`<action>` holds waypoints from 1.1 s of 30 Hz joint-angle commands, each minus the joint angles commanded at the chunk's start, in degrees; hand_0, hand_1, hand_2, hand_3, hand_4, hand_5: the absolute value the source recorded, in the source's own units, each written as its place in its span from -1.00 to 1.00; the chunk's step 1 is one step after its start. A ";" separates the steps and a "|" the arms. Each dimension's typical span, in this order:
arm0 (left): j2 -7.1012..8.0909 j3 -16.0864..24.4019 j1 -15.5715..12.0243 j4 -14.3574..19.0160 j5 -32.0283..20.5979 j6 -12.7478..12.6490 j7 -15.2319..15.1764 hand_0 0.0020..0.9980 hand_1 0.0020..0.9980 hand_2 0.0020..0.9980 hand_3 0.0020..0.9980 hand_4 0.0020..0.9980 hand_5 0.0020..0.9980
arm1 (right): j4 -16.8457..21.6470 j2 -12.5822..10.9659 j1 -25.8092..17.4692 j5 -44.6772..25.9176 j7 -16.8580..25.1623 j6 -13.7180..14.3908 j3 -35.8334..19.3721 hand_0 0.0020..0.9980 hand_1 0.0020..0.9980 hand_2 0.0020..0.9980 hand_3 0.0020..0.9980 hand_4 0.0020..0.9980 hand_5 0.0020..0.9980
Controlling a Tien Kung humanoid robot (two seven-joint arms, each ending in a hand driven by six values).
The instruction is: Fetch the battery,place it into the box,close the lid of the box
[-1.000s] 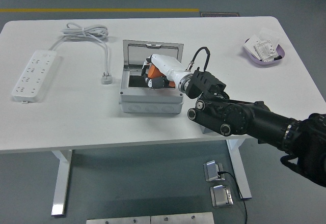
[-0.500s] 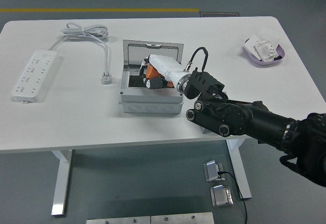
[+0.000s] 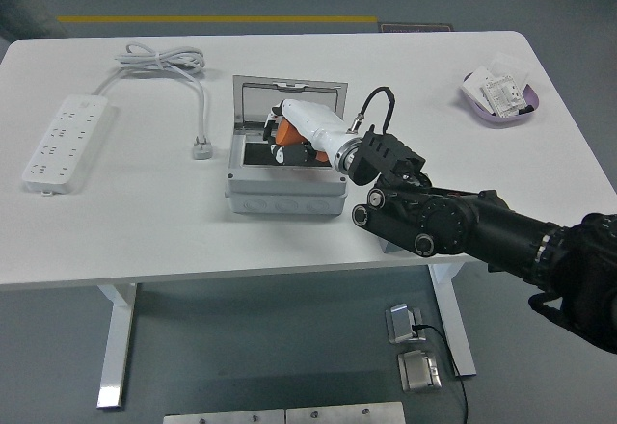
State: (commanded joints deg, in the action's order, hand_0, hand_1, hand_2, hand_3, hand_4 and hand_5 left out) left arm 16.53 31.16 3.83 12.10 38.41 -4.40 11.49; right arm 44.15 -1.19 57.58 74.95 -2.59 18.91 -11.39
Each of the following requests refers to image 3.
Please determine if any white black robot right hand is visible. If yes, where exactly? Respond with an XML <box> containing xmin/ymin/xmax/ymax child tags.
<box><xmin>262</xmin><ymin>99</ymin><xmax>362</xmax><ymax>169</ymax></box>

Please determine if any orange cylinder battery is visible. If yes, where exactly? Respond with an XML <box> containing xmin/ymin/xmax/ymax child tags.
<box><xmin>274</xmin><ymin>118</ymin><xmax>332</xmax><ymax>163</ymax></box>

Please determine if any transparent grey-framed box lid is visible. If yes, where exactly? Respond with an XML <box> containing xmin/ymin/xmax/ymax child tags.
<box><xmin>231</xmin><ymin>74</ymin><xmax>349</xmax><ymax>134</ymax></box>

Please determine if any grey junction box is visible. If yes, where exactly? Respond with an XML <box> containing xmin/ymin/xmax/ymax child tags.
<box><xmin>225</xmin><ymin>124</ymin><xmax>348</xmax><ymax>218</ymax></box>

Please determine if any dark floor mat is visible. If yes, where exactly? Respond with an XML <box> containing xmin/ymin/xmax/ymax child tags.
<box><xmin>379</xmin><ymin>22</ymin><xmax>454</xmax><ymax>35</ymax></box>

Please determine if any purple tray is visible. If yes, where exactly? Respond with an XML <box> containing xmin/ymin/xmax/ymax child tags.
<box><xmin>456</xmin><ymin>70</ymin><xmax>541</xmax><ymax>129</ymax></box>

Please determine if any white printed socket panel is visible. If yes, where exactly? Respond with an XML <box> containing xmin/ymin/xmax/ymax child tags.
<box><xmin>479</xmin><ymin>72</ymin><xmax>529</xmax><ymax>119</ymax></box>

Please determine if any silver foot pedal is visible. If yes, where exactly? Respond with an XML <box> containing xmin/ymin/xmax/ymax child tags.
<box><xmin>384</xmin><ymin>303</ymin><xmax>425</xmax><ymax>346</ymax></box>
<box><xmin>397</xmin><ymin>350</ymin><xmax>443</xmax><ymax>394</ymax></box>

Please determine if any white power strip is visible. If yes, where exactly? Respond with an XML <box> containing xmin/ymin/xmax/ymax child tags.
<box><xmin>21</xmin><ymin>94</ymin><xmax>120</xmax><ymax>198</ymax></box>

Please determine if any grey metal plate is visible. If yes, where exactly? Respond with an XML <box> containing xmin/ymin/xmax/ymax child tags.
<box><xmin>284</xmin><ymin>401</ymin><xmax>406</xmax><ymax>424</ymax></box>
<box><xmin>162</xmin><ymin>409</ymin><xmax>286</xmax><ymax>424</ymax></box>

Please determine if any white power cord with plug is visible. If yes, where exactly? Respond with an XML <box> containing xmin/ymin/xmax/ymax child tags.
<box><xmin>91</xmin><ymin>42</ymin><xmax>216</xmax><ymax>161</ymax></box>

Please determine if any black pedal cable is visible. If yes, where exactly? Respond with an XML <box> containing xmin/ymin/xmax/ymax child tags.
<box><xmin>412</xmin><ymin>322</ymin><xmax>469</xmax><ymax>424</ymax></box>

